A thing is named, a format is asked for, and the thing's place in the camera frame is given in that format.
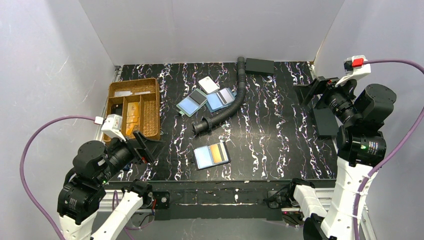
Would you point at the gold cards in tray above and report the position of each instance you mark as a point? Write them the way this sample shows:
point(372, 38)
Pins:
point(132, 118)

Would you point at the black box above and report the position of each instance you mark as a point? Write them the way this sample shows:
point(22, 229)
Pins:
point(259, 66)
point(325, 123)

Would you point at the black box at right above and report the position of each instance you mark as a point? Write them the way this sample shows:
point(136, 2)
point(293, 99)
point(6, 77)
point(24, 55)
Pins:
point(325, 123)

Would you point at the green card holder open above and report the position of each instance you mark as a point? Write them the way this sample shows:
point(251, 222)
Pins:
point(192, 103)

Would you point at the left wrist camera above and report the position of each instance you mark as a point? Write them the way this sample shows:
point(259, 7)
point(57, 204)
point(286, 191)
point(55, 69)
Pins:
point(111, 126)

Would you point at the black box at back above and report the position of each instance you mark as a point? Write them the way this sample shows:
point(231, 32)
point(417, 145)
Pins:
point(259, 66)

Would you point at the white card in tray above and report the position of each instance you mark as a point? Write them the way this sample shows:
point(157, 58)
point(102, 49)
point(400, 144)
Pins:
point(129, 93)

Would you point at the woven wicker tray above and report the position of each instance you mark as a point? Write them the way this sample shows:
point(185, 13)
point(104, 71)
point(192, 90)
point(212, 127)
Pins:
point(149, 124)

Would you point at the white card case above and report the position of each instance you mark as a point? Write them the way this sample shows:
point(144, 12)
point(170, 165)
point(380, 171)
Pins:
point(208, 85)

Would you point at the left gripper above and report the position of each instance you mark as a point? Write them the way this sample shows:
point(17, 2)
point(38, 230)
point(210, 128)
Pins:
point(139, 151)

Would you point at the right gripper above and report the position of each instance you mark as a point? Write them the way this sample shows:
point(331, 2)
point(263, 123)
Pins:
point(319, 92)

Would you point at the black card in tray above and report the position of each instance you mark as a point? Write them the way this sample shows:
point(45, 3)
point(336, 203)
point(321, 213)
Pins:
point(117, 109)

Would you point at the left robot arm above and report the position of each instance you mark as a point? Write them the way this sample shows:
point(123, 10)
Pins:
point(76, 205)

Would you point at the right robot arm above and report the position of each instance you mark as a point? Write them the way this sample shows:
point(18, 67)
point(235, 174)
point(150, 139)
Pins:
point(360, 147)

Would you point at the blue card holder open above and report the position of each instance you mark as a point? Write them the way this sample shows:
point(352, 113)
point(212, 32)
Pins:
point(220, 99)

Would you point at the gold card in holder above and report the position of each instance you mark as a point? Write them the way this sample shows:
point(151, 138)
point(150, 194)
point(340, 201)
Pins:
point(218, 153)

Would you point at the aluminium frame rail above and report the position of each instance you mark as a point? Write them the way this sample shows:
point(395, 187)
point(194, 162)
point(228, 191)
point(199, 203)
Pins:
point(183, 203)

